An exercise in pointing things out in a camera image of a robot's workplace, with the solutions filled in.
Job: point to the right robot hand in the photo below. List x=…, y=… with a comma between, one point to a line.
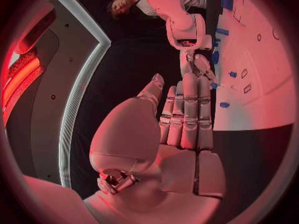
x=203, y=64

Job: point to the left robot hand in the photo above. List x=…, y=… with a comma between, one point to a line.
x=144, y=153

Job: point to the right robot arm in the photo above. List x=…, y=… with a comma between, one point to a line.
x=172, y=5

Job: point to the white task board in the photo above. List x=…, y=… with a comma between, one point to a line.
x=257, y=69

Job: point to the blue gear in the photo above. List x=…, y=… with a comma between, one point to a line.
x=215, y=57

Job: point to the blue peg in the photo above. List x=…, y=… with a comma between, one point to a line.
x=232, y=74
x=216, y=42
x=214, y=86

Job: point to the blue cylinder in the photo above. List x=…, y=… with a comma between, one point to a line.
x=222, y=31

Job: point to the blue plug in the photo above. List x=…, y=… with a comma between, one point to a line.
x=224, y=105

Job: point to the blue block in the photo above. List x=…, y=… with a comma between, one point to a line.
x=227, y=1

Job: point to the person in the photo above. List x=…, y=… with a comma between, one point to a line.
x=119, y=6

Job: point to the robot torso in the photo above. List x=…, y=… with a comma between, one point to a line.
x=53, y=63

